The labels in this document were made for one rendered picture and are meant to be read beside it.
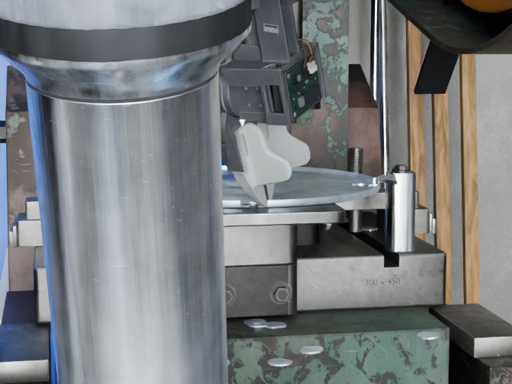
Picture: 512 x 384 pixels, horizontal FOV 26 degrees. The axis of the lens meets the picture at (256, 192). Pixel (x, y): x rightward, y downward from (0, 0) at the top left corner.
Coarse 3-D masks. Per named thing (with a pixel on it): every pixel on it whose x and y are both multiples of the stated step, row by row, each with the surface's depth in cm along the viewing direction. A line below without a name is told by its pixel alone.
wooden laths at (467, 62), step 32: (384, 0) 237; (384, 32) 237; (416, 32) 238; (384, 64) 237; (416, 64) 238; (384, 96) 237; (416, 96) 238; (384, 128) 237; (416, 128) 238; (448, 128) 241; (384, 160) 237; (416, 160) 238; (448, 160) 241; (448, 192) 241; (448, 224) 241; (448, 256) 241; (448, 288) 241
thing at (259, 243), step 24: (240, 216) 102; (264, 216) 103; (288, 216) 103; (312, 216) 104; (336, 216) 104; (240, 240) 115; (264, 240) 115; (288, 240) 116; (240, 264) 115; (264, 264) 116; (288, 264) 116; (240, 288) 116; (264, 288) 116; (288, 288) 116; (240, 312) 116; (264, 312) 117; (288, 312) 117
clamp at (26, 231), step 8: (32, 200) 127; (32, 208) 127; (24, 216) 128; (32, 216) 127; (16, 224) 126; (24, 224) 126; (32, 224) 126; (16, 232) 126; (24, 232) 126; (32, 232) 126; (40, 232) 126; (16, 240) 126; (24, 240) 126; (32, 240) 126; (40, 240) 126
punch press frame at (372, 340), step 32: (320, 0) 148; (320, 32) 149; (320, 128) 151; (320, 160) 152; (288, 320) 117; (320, 320) 117; (352, 320) 117; (384, 320) 117; (416, 320) 117; (256, 352) 111; (288, 352) 111; (352, 352) 112; (384, 352) 113; (416, 352) 114; (448, 352) 114
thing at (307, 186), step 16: (224, 176) 123; (304, 176) 128; (320, 176) 128; (336, 176) 128; (352, 176) 127; (368, 176) 124; (224, 192) 114; (240, 192) 113; (288, 192) 115; (304, 192) 115; (320, 192) 115; (336, 192) 115; (352, 192) 115; (368, 192) 113
